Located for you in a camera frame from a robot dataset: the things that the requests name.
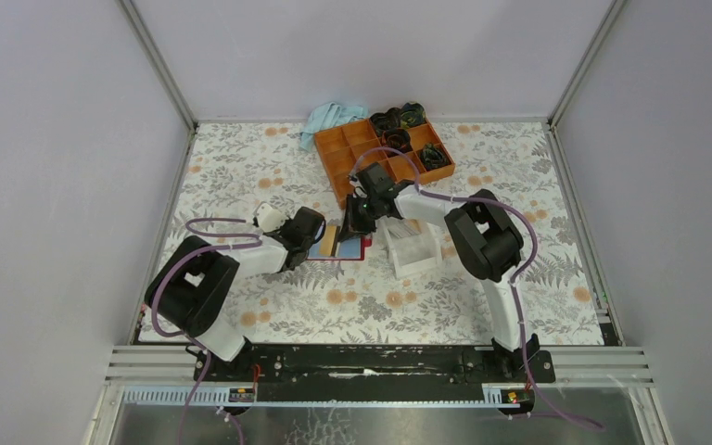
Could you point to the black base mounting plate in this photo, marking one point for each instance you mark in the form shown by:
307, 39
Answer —
389, 373

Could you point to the rolled tie orange pattern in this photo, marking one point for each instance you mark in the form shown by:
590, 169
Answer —
398, 141

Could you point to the rolled tie dark striped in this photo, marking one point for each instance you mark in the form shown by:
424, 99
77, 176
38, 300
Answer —
385, 121

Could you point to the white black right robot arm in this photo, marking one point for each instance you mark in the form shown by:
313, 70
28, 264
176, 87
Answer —
486, 240

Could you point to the light blue cloth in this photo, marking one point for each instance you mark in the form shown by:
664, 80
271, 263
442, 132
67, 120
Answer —
328, 116

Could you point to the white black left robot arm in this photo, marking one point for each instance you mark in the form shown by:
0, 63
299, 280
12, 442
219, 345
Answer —
187, 296

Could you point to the gold credit card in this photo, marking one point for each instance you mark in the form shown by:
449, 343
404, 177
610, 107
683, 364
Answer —
328, 245

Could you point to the rolled tie yellow green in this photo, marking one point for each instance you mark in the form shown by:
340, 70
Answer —
412, 114

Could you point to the rolled tie green pattern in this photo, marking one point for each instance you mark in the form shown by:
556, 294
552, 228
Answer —
433, 157

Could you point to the stack of white cards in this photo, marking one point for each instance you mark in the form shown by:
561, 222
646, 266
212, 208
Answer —
400, 229

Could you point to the red leather card holder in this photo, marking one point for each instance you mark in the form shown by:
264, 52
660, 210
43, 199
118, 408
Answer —
352, 249

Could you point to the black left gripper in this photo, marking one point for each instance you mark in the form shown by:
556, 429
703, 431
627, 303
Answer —
279, 232

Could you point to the orange wooden compartment tray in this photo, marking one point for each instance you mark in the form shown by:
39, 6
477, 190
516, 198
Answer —
344, 146

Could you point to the white card box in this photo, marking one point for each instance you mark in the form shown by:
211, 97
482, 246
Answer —
412, 255

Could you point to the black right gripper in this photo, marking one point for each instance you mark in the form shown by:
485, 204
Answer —
352, 225

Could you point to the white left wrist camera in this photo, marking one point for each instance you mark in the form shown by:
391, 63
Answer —
268, 218

